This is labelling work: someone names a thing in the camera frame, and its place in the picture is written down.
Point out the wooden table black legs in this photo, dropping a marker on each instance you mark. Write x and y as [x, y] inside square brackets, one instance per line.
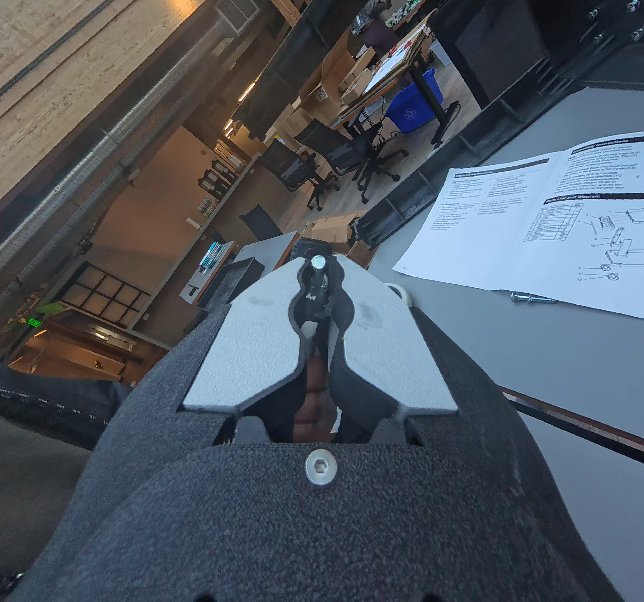
[427, 93]

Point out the black shallow tray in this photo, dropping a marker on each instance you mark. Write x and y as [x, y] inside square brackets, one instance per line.
[231, 280]

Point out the open cardboard box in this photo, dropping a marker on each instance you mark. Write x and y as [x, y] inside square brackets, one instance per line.
[332, 224]

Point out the grey desk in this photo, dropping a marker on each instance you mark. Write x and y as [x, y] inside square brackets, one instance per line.
[478, 340]

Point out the green plant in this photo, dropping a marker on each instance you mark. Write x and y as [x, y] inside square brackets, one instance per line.
[48, 308]

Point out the black chair back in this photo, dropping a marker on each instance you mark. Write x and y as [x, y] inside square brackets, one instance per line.
[259, 222]

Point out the silver threaded bolt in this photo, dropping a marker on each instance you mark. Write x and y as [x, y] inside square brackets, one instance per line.
[523, 297]
[317, 263]

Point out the green exit sign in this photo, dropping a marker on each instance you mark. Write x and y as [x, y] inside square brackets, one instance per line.
[31, 321]

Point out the person's dark trouser leg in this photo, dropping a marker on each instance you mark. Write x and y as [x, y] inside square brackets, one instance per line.
[60, 400]

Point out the pale caster wheel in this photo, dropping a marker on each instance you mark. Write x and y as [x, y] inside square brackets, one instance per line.
[402, 294]

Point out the blue recycling bin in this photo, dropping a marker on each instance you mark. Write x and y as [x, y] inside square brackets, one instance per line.
[410, 108]

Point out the black grid window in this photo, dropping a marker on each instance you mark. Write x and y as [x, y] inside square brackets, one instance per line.
[103, 294]

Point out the black office chair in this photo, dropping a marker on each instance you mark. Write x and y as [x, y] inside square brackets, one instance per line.
[284, 164]
[327, 144]

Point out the wooden cabinet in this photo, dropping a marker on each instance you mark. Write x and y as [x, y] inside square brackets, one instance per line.
[70, 350]

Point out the small grey table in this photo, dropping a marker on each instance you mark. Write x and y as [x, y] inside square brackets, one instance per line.
[266, 254]

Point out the teal marker set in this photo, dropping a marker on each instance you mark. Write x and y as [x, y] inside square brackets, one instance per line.
[211, 257]

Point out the long white shelf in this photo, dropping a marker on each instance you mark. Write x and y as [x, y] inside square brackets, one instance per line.
[191, 244]

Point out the white instruction sheet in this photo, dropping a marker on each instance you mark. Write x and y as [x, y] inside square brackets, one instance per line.
[478, 239]

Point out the stack of cardboard boxes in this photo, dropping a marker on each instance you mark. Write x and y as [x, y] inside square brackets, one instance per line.
[322, 93]

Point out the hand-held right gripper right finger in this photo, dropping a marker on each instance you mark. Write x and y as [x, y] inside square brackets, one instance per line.
[390, 355]

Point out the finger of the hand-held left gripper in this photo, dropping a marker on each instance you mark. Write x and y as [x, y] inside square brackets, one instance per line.
[309, 330]

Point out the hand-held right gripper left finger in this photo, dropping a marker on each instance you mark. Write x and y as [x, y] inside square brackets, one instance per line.
[246, 345]

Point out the silver ventilation duct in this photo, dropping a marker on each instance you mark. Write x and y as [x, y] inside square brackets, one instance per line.
[100, 159]

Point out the wall vent grille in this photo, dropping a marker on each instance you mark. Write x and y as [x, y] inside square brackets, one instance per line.
[237, 7]

